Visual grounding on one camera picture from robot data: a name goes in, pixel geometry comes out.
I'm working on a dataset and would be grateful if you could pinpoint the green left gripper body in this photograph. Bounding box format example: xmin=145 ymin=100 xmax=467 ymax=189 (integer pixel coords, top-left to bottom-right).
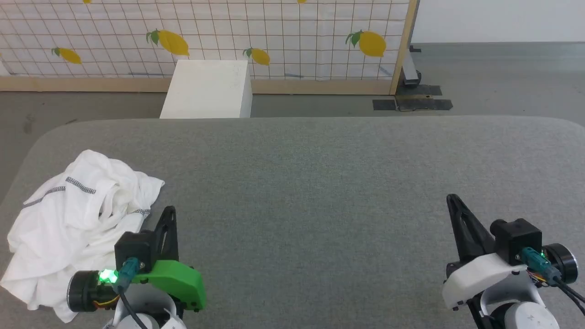
xmin=130 ymin=260 xmax=207 ymax=313

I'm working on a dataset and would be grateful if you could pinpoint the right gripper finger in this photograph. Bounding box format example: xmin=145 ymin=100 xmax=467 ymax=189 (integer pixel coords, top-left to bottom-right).
xmin=447 ymin=194 xmax=497 ymax=265

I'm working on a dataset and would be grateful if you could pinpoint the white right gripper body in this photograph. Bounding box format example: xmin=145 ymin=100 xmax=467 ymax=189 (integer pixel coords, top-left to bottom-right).
xmin=442 ymin=253 xmax=533 ymax=312

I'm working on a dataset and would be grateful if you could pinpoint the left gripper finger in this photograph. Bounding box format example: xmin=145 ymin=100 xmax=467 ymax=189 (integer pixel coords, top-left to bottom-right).
xmin=152 ymin=206 xmax=179 ymax=264

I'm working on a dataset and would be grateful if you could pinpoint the white t-shirt with grey stitching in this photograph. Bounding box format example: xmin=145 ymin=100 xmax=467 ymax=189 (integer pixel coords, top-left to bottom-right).
xmin=0 ymin=149 xmax=165 ymax=323

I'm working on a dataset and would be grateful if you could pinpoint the white box with blue side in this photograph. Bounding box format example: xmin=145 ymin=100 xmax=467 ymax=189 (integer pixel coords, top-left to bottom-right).
xmin=160 ymin=59 xmax=253 ymax=119

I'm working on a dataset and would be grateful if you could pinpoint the grey metal partition foot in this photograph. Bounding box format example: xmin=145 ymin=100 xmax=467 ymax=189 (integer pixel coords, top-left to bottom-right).
xmin=401 ymin=43 xmax=422 ymax=88

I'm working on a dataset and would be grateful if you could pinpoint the lemon print partition screen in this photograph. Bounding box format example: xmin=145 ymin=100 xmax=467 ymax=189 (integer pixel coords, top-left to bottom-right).
xmin=0 ymin=0 xmax=419 ymax=96

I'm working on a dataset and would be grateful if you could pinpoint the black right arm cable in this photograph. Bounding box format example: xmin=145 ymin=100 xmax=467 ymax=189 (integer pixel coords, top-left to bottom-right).
xmin=521 ymin=247 xmax=585 ymax=317

